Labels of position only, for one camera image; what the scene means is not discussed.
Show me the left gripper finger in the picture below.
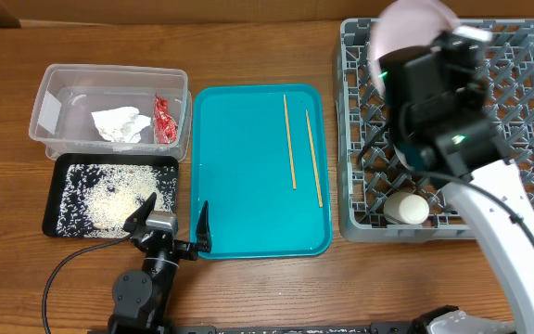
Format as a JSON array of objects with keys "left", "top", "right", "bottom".
[
  {"left": 196, "top": 200, "right": 212, "bottom": 253},
  {"left": 122, "top": 192, "right": 157, "bottom": 232}
]

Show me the rice food waste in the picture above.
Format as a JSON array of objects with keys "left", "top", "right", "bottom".
[{"left": 55, "top": 164, "right": 178, "bottom": 238}]

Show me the large pink plate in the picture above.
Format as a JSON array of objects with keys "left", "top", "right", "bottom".
[{"left": 367, "top": 0, "right": 460, "bottom": 96}]

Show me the red snack wrapper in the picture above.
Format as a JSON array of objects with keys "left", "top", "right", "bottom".
[{"left": 154, "top": 95, "right": 178, "bottom": 144}]

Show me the white napkin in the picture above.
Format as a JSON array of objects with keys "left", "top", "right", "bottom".
[{"left": 91, "top": 107, "right": 151, "bottom": 143}]

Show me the white cup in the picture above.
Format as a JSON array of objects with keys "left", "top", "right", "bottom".
[{"left": 383, "top": 192, "right": 429, "bottom": 225}]

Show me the wooden chopstick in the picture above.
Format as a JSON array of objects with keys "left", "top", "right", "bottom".
[
  {"left": 305, "top": 109, "right": 324, "bottom": 208},
  {"left": 283, "top": 94, "right": 297, "bottom": 190}
]

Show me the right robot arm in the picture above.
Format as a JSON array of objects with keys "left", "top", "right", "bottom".
[{"left": 371, "top": 26, "right": 534, "bottom": 333}]

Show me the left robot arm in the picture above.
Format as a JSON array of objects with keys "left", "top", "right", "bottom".
[{"left": 108, "top": 194, "right": 212, "bottom": 333}]

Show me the black food waste tray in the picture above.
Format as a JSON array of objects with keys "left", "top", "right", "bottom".
[{"left": 42, "top": 153, "right": 179, "bottom": 238}]

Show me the clear plastic waste bin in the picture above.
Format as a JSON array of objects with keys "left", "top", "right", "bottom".
[{"left": 29, "top": 64, "right": 193, "bottom": 161}]

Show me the grey dishwasher rack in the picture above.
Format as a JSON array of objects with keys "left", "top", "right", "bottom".
[{"left": 333, "top": 19, "right": 534, "bottom": 243}]

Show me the teal serving tray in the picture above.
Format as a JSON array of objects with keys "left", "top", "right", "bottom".
[{"left": 190, "top": 83, "right": 333, "bottom": 260}]

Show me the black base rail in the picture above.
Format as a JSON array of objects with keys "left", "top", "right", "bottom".
[{"left": 86, "top": 303, "right": 516, "bottom": 334}]

